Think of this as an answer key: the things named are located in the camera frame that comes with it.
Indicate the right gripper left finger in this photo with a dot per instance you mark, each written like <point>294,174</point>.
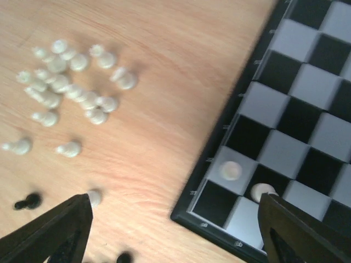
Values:
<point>59,235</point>

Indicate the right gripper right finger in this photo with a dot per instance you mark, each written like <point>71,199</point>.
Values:
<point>291,235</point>

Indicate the white chess pawn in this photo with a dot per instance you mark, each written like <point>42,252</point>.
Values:
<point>230,171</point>
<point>20,147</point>
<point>95,197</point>
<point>261,188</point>

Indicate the black chess pawn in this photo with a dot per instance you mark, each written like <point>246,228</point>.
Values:
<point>32,201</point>

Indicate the black chess piece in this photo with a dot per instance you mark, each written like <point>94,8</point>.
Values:
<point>125,257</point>

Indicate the white chess piece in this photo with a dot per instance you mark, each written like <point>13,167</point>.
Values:
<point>46,119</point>
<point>59,46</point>
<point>106,103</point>
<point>104,59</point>
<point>79,63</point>
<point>124,78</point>
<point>70,150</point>

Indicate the black grey chess board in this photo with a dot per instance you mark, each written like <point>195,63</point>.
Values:
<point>287,123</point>

